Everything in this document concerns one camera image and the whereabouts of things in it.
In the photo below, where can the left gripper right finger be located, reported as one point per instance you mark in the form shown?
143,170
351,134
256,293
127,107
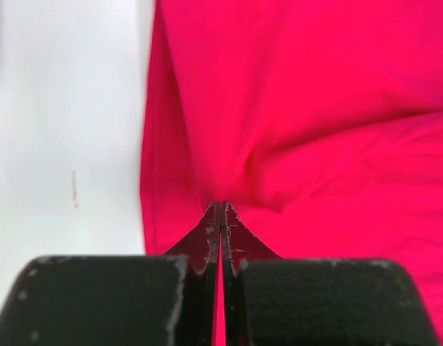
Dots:
269,300

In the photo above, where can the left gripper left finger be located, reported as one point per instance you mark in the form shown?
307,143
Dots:
167,299

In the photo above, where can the red t shirt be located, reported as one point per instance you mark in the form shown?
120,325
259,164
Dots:
320,121

